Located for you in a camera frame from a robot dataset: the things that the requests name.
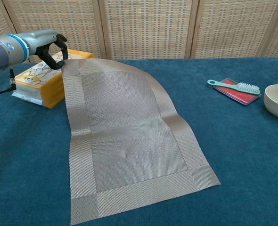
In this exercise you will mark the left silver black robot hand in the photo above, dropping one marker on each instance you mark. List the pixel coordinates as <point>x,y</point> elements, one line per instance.
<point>40,41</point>

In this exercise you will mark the grey-brown woven placemat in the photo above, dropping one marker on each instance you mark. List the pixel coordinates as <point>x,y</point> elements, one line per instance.
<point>129,141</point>

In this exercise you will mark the yellow corgi print tissue pack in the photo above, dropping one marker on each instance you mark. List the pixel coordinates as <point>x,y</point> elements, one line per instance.
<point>47,91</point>

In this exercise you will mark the woven wooden folding screen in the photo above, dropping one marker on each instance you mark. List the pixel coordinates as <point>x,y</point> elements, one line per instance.
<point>143,28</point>

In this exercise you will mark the flat red plastic case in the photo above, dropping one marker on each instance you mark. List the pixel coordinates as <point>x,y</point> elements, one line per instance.
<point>235,97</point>

